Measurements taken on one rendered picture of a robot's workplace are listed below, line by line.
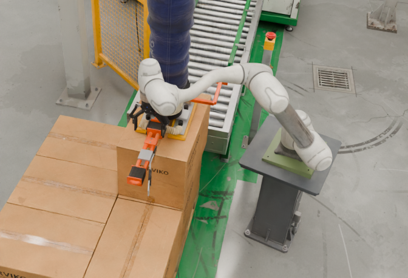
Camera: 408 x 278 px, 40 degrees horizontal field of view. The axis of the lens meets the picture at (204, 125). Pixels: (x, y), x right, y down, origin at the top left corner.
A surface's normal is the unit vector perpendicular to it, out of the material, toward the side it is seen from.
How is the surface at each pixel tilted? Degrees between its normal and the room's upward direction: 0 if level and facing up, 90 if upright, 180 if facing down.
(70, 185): 0
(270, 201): 90
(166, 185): 90
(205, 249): 0
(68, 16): 90
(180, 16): 100
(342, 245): 0
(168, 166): 90
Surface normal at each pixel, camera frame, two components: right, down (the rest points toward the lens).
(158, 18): -0.52, 0.67
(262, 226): -0.44, 0.58
